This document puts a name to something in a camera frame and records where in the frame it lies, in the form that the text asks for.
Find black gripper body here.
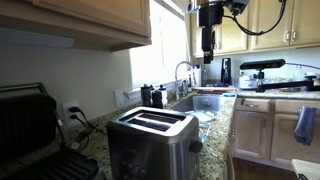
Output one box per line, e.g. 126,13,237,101
198,4,224,35

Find stainless steel two-slot toaster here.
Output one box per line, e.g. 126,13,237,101
106,106,204,180

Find black coffee maker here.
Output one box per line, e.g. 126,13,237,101
220,57,233,88

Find white paper towel roll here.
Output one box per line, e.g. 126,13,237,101
192,65,203,88

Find chrome gooseneck faucet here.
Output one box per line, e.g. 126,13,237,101
173,60,198,102

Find dish soap bottle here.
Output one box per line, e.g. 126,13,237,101
187,73,194,93

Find wooden board by sink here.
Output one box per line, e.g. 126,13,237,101
191,85,238,94

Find silver cooking pot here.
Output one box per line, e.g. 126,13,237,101
236,73,259,91

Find stainless steel sink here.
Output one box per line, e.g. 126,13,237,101
170,93,224,115

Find bright kitchen window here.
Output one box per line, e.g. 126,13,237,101
128,0,189,90

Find white salt grinder black cap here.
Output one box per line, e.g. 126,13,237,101
158,84,169,108

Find blue-rimmed clear container lid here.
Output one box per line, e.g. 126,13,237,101
189,109,217,124

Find short black pepper mill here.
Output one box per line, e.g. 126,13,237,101
151,88,165,110

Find clear glass dishes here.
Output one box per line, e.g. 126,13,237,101
264,76,303,93

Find tall black pepper mill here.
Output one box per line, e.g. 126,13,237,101
140,83,154,108

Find square clear glass container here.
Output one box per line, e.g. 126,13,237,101
197,119,214,145

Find clear plastic bottle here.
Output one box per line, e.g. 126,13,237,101
294,64,305,81

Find light wood base cabinets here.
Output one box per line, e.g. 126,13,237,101
232,97,320,172

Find grey-blue hanging towel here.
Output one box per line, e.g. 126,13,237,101
293,105,318,147

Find light wood overhead cabinet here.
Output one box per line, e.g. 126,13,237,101
0,0,153,53

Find light coloured robot desk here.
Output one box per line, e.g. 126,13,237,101
291,158,320,180

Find black panini grill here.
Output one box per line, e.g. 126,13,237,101
0,82,108,180

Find wrist stereo camera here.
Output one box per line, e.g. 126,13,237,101
229,0,251,16

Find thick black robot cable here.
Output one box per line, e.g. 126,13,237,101
223,0,288,37

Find light wood wall cabinets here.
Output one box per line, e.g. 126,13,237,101
189,0,320,60

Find black stereo camera bar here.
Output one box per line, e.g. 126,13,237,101
239,58,287,71

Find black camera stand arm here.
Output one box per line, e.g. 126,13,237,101
255,69,320,94

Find white blank wall plate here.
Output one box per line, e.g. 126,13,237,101
113,88,126,109

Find black power cord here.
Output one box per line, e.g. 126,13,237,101
69,113,96,152
68,105,108,136

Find white wall power outlet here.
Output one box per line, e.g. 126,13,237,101
61,100,82,128

